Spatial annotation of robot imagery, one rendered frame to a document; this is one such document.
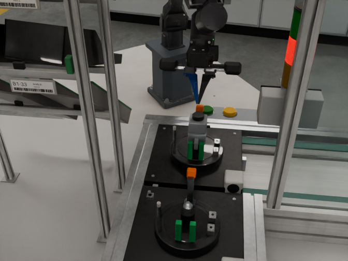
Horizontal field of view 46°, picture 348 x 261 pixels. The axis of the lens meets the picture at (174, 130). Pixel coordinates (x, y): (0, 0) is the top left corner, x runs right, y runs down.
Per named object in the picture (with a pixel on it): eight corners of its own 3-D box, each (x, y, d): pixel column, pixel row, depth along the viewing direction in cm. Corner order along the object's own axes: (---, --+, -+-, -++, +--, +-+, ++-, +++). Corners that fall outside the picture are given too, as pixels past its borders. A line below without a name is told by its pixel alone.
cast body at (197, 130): (189, 129, 108) (190, 106, 104) (206, 130, 108) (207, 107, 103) (186, 149, 101) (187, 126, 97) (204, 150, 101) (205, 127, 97)
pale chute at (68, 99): (86, 116, 119) (89, 101, 120) (128, 124, 116) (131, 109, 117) (34, 91, 92) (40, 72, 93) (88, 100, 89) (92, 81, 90)
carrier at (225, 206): (142, 190, 100) (140, 151, 93) (242, 199, 98) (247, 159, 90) (120, 277, 81) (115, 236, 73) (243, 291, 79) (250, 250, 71)
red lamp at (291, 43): (283, 55, 79) (287, 30, 76) (310, 56, 79) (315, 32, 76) (286, 67, 75) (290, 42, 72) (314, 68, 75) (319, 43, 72)
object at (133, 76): (181, 41, 198) (181, 35, 197) (319, 141, 135) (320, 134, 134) (36, 76, 171) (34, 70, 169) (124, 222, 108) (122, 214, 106)
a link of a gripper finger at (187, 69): (185, 64, 97) (183, 63, 93) (223, 67, 96) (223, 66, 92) (184, 73, 97) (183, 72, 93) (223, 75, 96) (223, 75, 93)
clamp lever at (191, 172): (185, 199, 92) (187, 167, 90) (194, 199, 91) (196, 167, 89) (184, 205, 88) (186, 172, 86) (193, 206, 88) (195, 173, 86)
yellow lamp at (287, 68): (279, 77, 82) (283, 55, 79) (305, 78, 82) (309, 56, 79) (281, 90, 78) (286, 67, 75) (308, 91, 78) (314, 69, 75)
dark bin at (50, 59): (74, 57, 106) (76, 27, 104) (121, 63, 103) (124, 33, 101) (3, 57, 79) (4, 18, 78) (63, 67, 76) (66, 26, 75)
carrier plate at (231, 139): (158, 129, 120) (158, 123, 119) (241, 135, 118) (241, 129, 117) (144, 186, 101) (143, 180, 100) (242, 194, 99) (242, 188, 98)
